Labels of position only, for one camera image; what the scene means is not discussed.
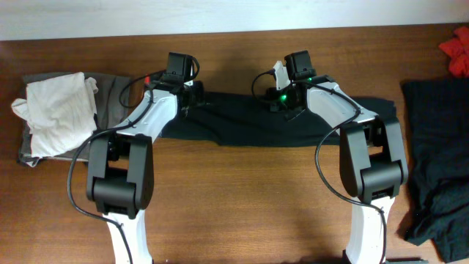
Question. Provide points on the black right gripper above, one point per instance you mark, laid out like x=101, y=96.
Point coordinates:
x=271, y=94

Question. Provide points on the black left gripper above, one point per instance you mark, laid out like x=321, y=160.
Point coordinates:
x=199, y=95

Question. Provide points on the black leggings with pink waistband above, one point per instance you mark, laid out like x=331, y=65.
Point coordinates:
x=241, y=121

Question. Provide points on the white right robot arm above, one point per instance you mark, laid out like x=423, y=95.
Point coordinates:
x=372, y=160

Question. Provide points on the grey folded garment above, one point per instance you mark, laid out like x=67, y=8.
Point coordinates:
x=109, y=112

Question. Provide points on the white folded shirt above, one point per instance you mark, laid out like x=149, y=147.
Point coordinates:
x=60, y=113

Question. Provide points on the black garment pile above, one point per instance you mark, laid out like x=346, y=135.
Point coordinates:
x=437, y=114

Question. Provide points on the red cloth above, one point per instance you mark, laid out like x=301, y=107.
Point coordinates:
x=457, y=50

